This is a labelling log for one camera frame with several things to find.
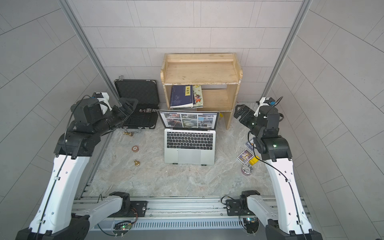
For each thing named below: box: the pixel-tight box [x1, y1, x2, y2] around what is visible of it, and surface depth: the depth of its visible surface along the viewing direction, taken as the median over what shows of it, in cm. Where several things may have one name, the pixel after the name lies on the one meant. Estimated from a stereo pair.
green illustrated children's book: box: [193, 85, 204, 108], surface depth 87 cm
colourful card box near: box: [237, 149, 254, 164], surface depth 89 cm
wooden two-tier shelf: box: [160, 52, 243, 130], surface depth 81 cm
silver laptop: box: [157, 109, 220, 166], surface depth 86 cm
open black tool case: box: [114, 79, 160, 129], surface depth 106 cm
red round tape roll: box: [132, 145, 140, 153], surface depth 93 cm
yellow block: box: [249, 155, 260, 166], surface depth 87 cm
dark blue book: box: [170, 85, 194, 108], surface depth 86 cm
